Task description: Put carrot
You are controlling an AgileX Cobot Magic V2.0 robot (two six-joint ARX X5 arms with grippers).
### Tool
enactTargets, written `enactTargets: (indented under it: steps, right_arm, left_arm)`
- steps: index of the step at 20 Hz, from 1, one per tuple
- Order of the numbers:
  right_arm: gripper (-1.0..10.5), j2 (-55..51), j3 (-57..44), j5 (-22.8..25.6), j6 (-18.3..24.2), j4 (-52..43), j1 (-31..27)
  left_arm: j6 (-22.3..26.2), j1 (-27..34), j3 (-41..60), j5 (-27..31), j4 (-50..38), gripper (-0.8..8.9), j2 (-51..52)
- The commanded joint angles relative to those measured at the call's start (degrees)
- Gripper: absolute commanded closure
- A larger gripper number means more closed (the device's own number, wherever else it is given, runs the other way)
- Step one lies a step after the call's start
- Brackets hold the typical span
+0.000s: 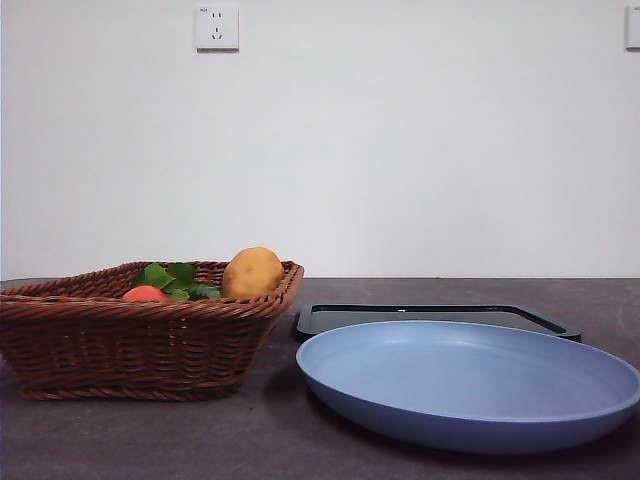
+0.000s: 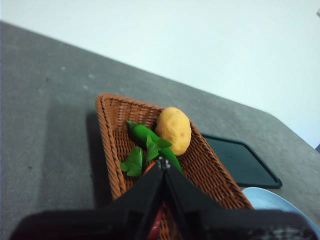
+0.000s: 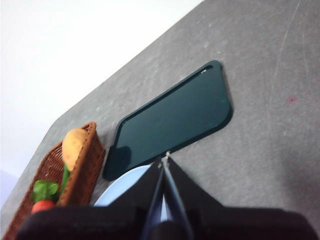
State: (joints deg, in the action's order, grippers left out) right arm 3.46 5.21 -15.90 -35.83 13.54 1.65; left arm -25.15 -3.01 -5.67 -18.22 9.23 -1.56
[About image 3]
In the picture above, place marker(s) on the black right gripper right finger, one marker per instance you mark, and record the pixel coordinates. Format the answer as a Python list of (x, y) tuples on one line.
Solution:
[(225, 225)]

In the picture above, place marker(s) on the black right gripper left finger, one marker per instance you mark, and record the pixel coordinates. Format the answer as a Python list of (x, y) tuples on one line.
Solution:
[(105, 222)]

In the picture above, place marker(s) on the blue round plate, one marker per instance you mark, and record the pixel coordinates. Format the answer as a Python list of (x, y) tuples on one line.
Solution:
[(120, 187)]

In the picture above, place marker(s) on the orange carrot with green leaves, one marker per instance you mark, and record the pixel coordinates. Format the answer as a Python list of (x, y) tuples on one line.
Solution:
[(43, 197)]

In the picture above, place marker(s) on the brown wicker basket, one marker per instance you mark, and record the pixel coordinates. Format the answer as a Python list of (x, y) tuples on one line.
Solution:
[(82, 175)]

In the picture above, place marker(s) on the green pepper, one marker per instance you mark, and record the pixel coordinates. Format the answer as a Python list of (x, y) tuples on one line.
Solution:
[(66, 177)]

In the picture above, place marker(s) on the yellow-brown potato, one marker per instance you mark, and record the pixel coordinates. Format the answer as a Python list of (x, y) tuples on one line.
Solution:
[(73, 147)]

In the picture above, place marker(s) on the dark green cutting board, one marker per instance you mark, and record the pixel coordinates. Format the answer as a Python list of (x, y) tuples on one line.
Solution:
[(175, 117)]

